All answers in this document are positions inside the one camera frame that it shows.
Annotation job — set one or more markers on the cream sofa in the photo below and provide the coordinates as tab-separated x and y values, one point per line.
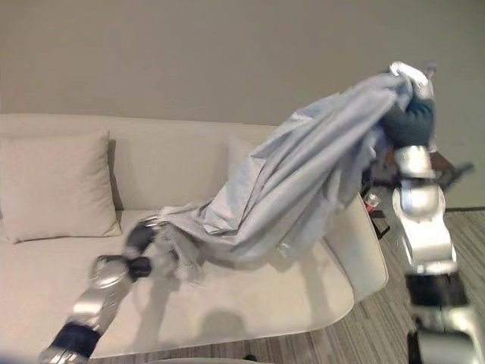
182	235

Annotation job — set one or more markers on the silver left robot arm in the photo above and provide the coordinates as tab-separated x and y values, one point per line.
90	299

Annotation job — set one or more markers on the dark side table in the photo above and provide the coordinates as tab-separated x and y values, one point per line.
382	189

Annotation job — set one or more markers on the light blue shirt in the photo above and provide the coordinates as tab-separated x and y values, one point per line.
288	189

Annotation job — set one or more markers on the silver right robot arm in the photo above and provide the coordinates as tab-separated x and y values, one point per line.
428	242

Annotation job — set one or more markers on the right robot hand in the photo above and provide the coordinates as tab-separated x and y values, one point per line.
410	118

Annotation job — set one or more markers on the red drink can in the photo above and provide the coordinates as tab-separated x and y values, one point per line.
372	201

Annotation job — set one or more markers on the cream cushion behind shirt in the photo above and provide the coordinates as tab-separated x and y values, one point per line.
239	151

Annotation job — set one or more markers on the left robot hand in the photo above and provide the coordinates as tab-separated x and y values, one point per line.
141	238

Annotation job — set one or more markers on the cream square cushion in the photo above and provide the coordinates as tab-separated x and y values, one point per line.
57	186

